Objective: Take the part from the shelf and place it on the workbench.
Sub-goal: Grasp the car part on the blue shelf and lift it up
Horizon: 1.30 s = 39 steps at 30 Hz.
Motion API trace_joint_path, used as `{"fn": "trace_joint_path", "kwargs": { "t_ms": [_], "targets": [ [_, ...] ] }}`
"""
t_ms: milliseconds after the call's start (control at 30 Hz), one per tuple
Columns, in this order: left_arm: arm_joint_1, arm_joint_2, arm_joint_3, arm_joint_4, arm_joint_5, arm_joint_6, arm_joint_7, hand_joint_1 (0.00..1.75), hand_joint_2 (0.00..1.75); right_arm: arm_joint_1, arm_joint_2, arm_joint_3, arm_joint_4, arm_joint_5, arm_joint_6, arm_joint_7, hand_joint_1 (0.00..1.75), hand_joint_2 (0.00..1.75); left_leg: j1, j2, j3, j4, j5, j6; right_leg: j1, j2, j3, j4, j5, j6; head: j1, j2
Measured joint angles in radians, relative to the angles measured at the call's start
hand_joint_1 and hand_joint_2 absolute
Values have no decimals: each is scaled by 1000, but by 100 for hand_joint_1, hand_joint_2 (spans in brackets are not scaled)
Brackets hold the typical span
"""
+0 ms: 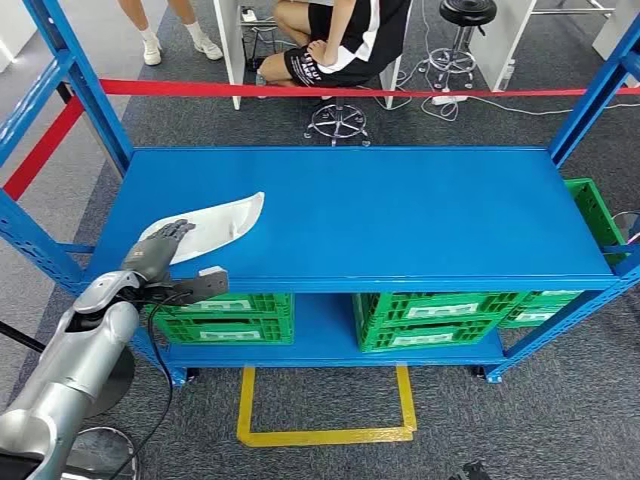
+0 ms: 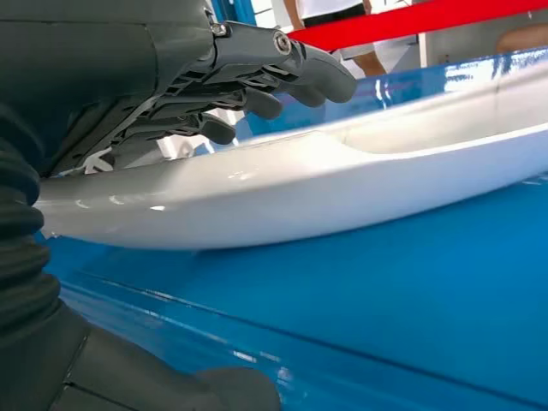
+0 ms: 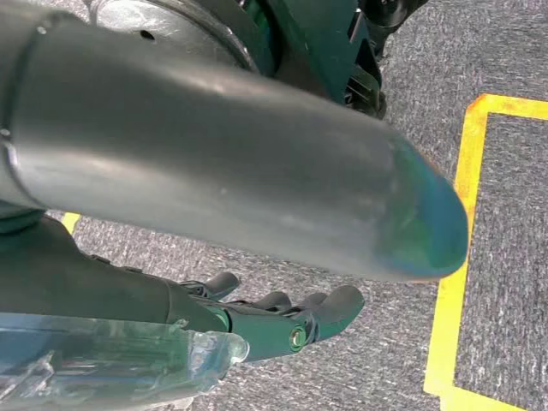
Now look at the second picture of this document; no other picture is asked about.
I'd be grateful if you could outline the person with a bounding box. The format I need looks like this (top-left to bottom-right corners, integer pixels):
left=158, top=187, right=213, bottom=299
left=282, top=0, right=389, bottom=78

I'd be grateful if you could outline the red barrier belt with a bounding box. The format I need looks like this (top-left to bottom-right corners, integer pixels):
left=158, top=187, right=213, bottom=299
left=288, top=0, right=548, bottom=53

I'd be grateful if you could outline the blue metal shelf rack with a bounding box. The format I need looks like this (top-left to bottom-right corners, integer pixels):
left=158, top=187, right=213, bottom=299
left=36, top=0, right=548, bottom=411

